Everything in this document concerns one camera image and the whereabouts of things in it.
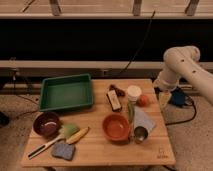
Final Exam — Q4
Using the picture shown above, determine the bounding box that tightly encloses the blue grey sponge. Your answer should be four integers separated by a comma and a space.
51, 143, 75, 160

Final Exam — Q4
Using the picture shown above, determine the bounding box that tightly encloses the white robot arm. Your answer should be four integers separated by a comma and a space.
154, 46, 213, 105

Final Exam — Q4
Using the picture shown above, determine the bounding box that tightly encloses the orange red bowl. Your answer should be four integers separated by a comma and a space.
102, 114, 130, 141

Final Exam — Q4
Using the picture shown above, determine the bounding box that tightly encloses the dark maroon bowl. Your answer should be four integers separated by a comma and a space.
33, 112, 61, 138

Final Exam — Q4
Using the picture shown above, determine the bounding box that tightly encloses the blue black device on floor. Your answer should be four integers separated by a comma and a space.
169, 88, 194, 107

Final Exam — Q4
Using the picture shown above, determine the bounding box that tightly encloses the orange ball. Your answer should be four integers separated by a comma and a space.
137, 95, 149, 107

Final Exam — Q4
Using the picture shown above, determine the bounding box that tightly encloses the light blue cloth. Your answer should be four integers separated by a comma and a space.
134, 106, 156, 132

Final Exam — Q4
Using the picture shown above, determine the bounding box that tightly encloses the green vegetable toy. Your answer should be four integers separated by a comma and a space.
127, 102, 134, 123

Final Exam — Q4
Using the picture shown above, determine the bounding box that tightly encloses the small metal cup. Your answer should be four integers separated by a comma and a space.
134, 126, 148, 143

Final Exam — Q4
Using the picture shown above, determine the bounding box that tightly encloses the dark brown small toy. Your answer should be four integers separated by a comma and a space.
109, 84, 125, 97

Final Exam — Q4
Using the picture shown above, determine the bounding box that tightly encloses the wooden table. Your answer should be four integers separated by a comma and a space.
21, 79, 176, 167

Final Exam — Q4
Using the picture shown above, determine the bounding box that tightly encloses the yellow corn cob toy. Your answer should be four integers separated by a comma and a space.
66, 127, 89, 144

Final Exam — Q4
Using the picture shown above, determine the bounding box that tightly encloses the green plastic tray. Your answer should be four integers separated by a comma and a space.
39, 74, 94, 112

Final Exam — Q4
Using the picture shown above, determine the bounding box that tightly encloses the black cable on wall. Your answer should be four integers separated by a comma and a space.
118, 9, 157, 76

